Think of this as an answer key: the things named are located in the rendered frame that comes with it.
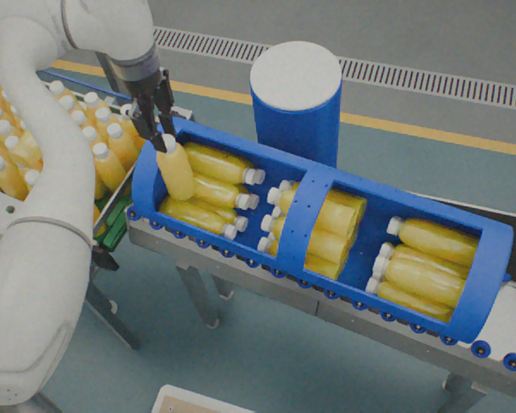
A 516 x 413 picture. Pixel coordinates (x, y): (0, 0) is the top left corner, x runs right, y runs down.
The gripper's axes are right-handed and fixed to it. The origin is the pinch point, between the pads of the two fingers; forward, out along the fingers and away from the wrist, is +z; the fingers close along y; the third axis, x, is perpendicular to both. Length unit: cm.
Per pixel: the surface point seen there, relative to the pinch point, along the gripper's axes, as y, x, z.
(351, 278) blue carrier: 1, -45, 40
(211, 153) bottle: 11.9, -1.9, 21.8
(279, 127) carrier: 40, -8, 42
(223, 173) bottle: 8.4, -7.0, 23.3
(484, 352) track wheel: -4, -80, 41
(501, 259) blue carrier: 5, -75, 14
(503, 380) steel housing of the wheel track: -6, -87, 49
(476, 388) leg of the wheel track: -2, -86, 75
